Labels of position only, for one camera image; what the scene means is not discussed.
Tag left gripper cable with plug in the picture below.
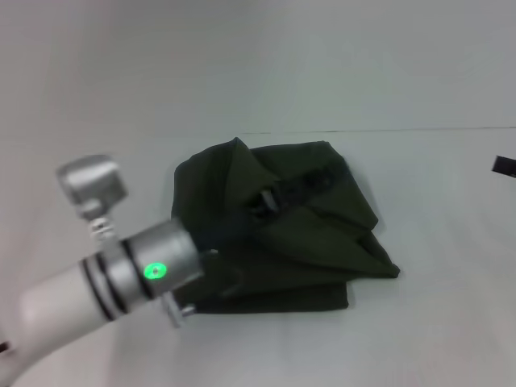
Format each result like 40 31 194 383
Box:
160 290 198 329

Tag dark green t-shirt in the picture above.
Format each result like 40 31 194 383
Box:
171 135 402 314

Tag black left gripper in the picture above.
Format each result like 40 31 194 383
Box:
197 160 350 261

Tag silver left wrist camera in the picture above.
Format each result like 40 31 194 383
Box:
55 153 130 243

